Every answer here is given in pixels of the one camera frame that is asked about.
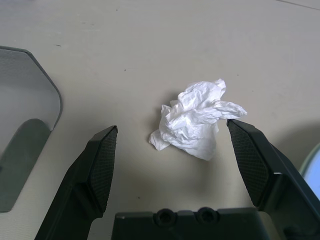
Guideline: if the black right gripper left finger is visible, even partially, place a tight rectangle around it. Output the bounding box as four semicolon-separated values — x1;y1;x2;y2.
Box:
33;125;118;240

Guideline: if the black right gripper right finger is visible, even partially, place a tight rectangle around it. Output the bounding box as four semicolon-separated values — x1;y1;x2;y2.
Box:
226;118;320;240

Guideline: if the blue plastic plate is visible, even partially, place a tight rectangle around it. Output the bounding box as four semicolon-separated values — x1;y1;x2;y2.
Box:
299;142;320;187

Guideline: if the white tissue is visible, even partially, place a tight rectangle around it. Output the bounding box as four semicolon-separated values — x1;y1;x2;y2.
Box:
148;78;248;161

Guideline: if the grey glasses case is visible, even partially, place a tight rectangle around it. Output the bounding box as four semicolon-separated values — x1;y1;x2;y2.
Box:
0;45;63;214

